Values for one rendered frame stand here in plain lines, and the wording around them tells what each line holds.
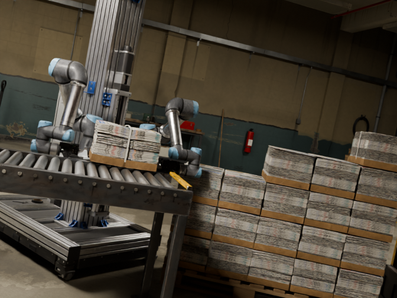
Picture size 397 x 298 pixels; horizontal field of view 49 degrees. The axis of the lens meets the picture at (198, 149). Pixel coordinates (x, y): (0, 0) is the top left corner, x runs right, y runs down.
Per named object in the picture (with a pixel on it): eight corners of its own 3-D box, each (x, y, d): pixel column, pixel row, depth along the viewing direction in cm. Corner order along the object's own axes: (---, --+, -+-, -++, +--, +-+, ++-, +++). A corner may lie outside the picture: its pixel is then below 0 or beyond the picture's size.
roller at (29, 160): (35, 162, 243) (36, 154, 242) (25, 178, 198) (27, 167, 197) (25, 161, 241) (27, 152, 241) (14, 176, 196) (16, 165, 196)
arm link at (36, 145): (31, 138, 253) (29, 152, 254) (51, 141, 256) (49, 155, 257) (33, 137, 261) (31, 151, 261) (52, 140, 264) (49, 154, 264)
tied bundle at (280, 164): (260, 175, 328) (266, 145, 326) (299, 183, 327) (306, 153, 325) (265, 182, 290) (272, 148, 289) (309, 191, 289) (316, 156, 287)
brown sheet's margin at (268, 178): (261, 175, 328) (262, 169, 327) (299, 182, 326) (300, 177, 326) (265, 181, 290) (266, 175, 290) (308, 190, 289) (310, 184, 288)
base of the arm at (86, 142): (73, 146, 292) (75, 132, 291) (91, 148, 303) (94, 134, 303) (87, 151, 282) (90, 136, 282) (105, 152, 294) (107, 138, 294)
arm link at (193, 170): (200, 165, 291) (197, 177, 291) (184, 162, 287) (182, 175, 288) (203, 167, 283) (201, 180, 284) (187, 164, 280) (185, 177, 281)
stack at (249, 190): (167, 265, 338) (187, 160, 333) (317, 298, 330) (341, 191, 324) (158, 283, 300) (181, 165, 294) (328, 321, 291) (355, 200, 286)
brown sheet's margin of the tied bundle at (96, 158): (113, 159, 277) (114, 152, 277) (118, 166, 249) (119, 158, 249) (88, 154, 272) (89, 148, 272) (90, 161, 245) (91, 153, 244)
